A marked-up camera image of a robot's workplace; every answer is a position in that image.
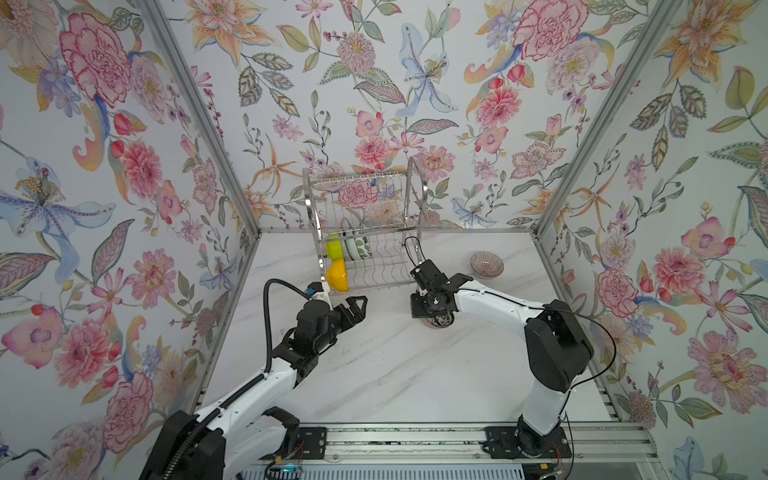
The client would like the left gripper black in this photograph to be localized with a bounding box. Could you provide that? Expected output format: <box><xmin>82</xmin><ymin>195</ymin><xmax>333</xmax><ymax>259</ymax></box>
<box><xmin>312</xmin><ymin>297</ymin><xmax>369</xmax><ymax>355</ymax></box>

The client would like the yellow bowl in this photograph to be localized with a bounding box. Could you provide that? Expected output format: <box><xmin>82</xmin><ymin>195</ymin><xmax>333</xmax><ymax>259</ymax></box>
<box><xmin>326</xmin><ymin>259</ymin><xmax>349</xmax><ymax>293</ymax></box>

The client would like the pink striped bowl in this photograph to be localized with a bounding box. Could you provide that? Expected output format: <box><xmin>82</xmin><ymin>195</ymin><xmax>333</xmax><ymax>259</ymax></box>
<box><xmin>470</xmin><ymin>251</ymin><xmax>504</xmax><ymax>278</ymax></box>

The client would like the green leaf pattern bowl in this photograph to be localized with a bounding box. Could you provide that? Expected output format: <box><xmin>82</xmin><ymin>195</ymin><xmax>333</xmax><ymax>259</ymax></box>
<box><xmin>355</xmin><ymin>236</ymin><xmax>373</xmax><ymax>260</ymax></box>

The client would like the lime green bowl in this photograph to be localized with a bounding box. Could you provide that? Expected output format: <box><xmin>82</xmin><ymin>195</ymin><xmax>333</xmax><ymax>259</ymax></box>
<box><xmin>325</xmin><ymin>234</ymin><xmax>345</xmax><ymax>262</ymax></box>

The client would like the steel wire dish rack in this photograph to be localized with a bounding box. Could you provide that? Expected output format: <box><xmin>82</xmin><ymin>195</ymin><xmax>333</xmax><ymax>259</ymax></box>
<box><xmin>303</xmin><ymin>160</ymin><xmax>427</xmax><ymax>295</ymax></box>

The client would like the black white floral bowl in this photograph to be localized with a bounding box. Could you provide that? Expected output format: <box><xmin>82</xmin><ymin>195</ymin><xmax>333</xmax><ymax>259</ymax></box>
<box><xmin>423</xmin><ymin>313</ymin><xmax>455</xmax><ymax>329</ymax></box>

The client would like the pale teal glass bowl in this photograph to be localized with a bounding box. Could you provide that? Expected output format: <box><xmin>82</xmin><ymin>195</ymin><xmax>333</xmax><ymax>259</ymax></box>
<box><xmin>348</xmin><ymin>238</ymin><xmax>361</xmax><ymax>261</ymax></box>

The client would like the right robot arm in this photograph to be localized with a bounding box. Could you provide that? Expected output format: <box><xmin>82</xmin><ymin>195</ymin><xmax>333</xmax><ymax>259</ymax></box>
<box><xmin>410</xmin><ymin>260</ymin><xmax>594</xmax><ymax>456</ymax></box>

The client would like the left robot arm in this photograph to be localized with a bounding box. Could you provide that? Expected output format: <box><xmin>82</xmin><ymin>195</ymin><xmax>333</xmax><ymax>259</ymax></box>
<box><xmin>139</xmin><ymin>292</ymin><xmax>368</xmax><ymax>479</ymax></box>

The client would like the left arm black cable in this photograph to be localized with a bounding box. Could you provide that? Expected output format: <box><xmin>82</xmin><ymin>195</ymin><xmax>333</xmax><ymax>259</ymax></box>
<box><xmin>161</xmin><ymin>278</ymin><xmax>310</xmax><ymax>480</ymax></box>

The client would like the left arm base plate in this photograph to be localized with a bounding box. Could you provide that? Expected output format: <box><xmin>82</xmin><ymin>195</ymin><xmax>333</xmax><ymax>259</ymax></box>
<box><xmin>260</xmin><ymin>427</ymin><xmax>328</xmax><ymax>462</ymax></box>

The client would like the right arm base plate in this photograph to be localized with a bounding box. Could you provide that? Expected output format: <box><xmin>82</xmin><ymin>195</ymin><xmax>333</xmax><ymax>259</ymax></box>
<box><xmin>482</xmin><ymin>425</ymin><xmax>573</xmax><ymax>460</ymax></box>

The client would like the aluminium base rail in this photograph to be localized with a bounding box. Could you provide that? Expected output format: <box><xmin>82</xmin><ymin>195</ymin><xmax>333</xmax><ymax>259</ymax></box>
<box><xmin>294</xmin><ymin>421</ymin><xmax>660</xmax><ymax>465</ymax></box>

